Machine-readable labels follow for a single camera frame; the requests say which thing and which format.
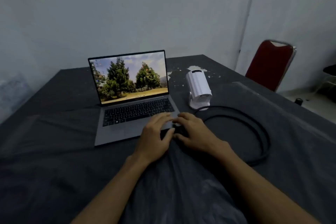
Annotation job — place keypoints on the person's left forearm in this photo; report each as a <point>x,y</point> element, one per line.
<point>110,195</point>

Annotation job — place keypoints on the white mini projector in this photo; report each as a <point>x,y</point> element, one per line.
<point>198,87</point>

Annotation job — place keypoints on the black chair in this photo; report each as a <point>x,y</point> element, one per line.
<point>329,71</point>

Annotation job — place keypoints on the person's right forearm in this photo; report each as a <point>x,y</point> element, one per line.
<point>262,195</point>

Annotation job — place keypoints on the person's left hand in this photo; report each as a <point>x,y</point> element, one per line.
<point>153,142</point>

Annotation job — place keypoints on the black cylinder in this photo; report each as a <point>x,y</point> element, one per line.
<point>298,101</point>

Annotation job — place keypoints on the red chair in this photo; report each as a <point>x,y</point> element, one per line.
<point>267,66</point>

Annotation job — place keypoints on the dark plastic sheet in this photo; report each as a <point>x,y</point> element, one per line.
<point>52,153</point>

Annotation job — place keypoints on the grey laptop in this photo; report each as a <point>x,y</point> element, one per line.
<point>126,124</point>

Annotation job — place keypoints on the person's right hand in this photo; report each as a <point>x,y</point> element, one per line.
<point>199,137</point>

